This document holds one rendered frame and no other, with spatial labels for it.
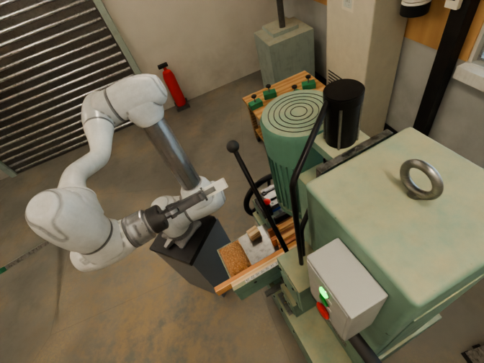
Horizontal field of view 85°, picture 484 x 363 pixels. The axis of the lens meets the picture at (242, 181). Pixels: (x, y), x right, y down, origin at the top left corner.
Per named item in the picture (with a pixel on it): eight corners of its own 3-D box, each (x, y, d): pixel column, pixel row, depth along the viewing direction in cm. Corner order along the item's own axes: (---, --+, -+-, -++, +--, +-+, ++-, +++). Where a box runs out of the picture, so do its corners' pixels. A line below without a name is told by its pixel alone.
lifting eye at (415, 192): (400, 179, 40) (411, 148, 35) (437, 207, 36) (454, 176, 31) (392, 184, 39) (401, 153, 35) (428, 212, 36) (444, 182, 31)
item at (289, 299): (307, 282, 87) (305, 269, 78) (320, 302, 83) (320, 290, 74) (283, 297, 86) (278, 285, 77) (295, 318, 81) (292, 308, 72)
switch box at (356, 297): (335, 274, 52) (338, 235, 41) (373, 323, 46) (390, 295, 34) (309, 290, 52) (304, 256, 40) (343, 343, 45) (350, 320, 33)
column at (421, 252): (364, 274, 100) (412, 122, 46) (415, 333, 85) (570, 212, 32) (315, 305, 97) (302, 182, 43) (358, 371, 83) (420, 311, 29)
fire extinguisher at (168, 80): (187, 100, 368) (168, 58, 323) (190, 106, 355) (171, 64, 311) (175, 105, 367) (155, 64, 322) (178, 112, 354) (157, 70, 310)
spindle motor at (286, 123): (312, 165, 88) (309, 78, 64) (349, 200, 76) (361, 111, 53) (266, 189, 86) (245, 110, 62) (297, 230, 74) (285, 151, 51)
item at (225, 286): (364, 204, 107) (365, 199, 104) (367, 208, 105) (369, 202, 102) (217, 291, 99) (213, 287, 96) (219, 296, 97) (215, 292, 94)
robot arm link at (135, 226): (135, 251, 69) (156, 240, 70) (117, 221, 68) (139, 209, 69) (142, 242, 78) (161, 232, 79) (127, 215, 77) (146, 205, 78)
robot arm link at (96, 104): (71, 122, 92) (107, 105, 92) (71, 91, 102) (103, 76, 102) (97, 145, 103) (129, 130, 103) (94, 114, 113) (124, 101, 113)
